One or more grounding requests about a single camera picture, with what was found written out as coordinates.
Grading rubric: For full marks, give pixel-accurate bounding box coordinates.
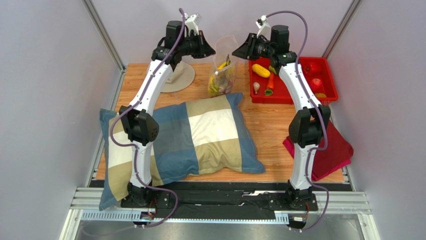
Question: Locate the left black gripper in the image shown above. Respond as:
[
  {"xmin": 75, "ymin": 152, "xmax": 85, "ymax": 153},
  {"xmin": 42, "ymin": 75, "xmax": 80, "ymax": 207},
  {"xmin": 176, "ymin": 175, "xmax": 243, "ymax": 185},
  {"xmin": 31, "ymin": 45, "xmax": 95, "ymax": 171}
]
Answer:
[{"xmin": 178, "ymin": 30, "xmax": 216, "ymax": 59}]

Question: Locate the green pear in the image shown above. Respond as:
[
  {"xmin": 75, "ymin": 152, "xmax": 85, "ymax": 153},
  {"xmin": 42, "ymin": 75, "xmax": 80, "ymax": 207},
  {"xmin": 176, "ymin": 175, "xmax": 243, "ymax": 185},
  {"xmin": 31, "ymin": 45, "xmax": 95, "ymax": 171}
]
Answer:
[{"xmin": 268, "ymin": 65, "xmax": 277, "ymax": 75}]

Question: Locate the red plastic tray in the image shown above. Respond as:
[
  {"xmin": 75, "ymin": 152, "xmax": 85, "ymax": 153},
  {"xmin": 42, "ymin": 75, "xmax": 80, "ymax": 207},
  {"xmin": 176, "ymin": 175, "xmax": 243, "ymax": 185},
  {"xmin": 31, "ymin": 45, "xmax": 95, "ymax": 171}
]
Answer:
[{"xmin": 248, "ymin": 57, "xmax": 339, "ymax": 105}]

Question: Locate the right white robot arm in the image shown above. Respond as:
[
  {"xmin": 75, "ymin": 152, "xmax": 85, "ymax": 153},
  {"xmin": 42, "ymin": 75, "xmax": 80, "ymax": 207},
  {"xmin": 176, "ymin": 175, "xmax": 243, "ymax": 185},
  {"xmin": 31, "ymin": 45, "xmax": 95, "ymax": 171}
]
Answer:
[{"xmin": 232, "ymin": 25, "xmax": 331, "ymax": 210}]

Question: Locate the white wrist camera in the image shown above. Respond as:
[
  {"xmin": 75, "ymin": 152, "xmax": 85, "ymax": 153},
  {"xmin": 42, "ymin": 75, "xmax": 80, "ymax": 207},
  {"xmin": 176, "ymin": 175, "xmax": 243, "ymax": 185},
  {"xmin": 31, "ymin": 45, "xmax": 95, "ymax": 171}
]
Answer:
[
  {"xmin": 184, "ymin": 13, "xmax": 202, "ymax": 36},
  {"xmin": 255, "ymin": 15, "xmax": 271, "ymax": 38}
]

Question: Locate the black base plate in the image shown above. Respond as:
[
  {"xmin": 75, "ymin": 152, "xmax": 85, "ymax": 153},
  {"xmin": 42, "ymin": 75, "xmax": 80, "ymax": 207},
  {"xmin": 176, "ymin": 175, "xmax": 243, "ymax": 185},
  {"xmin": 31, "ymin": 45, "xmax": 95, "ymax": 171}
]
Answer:
[{"xmin": 88, "ymin": 179, "xmax": 354, "ymax": 221}]

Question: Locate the yellow banana bunch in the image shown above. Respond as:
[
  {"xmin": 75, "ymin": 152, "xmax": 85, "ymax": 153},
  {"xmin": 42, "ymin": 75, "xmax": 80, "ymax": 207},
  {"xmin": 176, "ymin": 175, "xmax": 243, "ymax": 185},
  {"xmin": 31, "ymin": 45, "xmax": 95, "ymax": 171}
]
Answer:
[{"xmin": 207, "ymin": 59, "xmax": 232, "ymax": 98}]

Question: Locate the garlic bulb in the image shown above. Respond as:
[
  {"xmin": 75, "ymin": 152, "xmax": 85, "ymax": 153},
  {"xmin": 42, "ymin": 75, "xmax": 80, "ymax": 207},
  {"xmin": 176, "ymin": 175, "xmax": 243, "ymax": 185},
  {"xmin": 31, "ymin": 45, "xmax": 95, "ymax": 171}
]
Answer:
[{"xmin": 253, "ymin": 82, "xmax": 260, "ymax": 95}]

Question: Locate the aluminium frame rail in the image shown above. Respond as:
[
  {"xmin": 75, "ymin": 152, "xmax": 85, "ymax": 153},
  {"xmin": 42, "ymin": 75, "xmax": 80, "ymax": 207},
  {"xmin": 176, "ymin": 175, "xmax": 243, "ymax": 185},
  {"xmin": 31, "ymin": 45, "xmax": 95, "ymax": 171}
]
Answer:
[{"xmin": 60, "ymin": 182, "xmax": 380, "ymax": 240}]

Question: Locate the beige bucket hat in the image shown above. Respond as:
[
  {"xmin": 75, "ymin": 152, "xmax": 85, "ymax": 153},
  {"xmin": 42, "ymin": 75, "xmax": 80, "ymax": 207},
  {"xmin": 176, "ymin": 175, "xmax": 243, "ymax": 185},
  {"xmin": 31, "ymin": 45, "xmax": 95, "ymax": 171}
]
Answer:
[{"xmin": 145, "ymin": 60, "xmax": 196, "ymax": 93}]

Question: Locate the brown longan cluster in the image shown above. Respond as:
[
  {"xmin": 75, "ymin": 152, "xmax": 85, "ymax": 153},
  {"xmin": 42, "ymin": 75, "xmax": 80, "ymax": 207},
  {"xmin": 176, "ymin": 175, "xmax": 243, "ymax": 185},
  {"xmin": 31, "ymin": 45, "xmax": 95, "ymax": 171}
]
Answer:
[{"xmin": 215, "ymin": 55, "xmax": 236, "ymax": 94}]

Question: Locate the orange carrot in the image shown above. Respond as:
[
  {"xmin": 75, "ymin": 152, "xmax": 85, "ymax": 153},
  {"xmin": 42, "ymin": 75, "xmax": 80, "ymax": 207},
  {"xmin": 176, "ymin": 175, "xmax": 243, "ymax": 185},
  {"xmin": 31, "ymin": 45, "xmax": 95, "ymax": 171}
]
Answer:
[{"xmin": 264, "ymin": 73, "xmax": 275, "ymax": 96}]

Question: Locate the clear zip top bag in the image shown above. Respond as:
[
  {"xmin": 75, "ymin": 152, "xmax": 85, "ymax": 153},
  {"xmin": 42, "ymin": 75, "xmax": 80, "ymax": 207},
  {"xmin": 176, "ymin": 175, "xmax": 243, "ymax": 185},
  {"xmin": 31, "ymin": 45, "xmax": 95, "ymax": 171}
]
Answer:
[{"xmin": 207, "ymin": 35, "xmax": 239, "ymax": 98}]

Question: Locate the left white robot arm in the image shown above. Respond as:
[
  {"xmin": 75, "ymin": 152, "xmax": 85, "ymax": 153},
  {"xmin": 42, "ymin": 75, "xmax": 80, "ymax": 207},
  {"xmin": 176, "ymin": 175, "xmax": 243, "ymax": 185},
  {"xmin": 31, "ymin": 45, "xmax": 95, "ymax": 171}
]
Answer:
[{"xmin": 119, "ymin": 14, "xmax": 216, "ymax": 207}]

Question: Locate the small yellow green fruit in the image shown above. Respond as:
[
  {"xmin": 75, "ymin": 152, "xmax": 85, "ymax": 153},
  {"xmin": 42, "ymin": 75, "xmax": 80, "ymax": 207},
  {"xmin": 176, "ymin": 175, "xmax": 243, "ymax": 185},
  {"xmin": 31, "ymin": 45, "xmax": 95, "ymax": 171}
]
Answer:
[{"xmin": 314, "ymin": 92, "xmax": 327, "ymax": 98}]

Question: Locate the yellow corn cob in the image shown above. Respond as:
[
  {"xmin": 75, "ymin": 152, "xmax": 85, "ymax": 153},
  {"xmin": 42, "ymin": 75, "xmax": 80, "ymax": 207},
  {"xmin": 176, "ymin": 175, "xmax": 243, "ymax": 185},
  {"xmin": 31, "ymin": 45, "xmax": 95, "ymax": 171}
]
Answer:
[{"xmin": 251, "ymin": 63, "xmax": 271, "ymax": 78}]

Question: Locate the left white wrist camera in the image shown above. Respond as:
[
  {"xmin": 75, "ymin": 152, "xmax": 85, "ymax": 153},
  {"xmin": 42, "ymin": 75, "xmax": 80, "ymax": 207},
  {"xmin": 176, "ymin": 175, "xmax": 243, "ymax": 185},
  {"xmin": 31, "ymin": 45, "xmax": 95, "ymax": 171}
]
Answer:
[{"xmin": 184, "ymin": 13, "xmax": 202, "ymax": 36}]

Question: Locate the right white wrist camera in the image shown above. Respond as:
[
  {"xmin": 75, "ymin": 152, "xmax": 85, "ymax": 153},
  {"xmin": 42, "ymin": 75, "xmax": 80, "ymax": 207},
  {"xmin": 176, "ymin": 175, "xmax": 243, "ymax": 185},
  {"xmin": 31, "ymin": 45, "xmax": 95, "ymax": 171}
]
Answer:
[{"xmin": 255, "ymin": 15, "xmax": 271, "ymax": 38}]

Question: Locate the folded red cloth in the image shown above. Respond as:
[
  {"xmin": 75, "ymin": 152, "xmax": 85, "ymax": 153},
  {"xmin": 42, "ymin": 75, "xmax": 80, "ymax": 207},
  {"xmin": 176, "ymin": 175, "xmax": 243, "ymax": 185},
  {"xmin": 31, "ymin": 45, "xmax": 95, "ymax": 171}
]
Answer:
[{"xmin": 282, "ymin": 120, "xmax": 355, "ymax": 182}]

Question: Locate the plaid pillow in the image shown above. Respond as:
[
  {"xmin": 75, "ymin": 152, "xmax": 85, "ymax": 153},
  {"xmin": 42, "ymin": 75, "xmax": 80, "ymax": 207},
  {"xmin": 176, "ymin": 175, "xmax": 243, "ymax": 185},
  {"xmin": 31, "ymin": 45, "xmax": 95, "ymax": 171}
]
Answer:
[{"xmin": 99, "ymin": 92, "xmax": 266, "ymax": 200}]

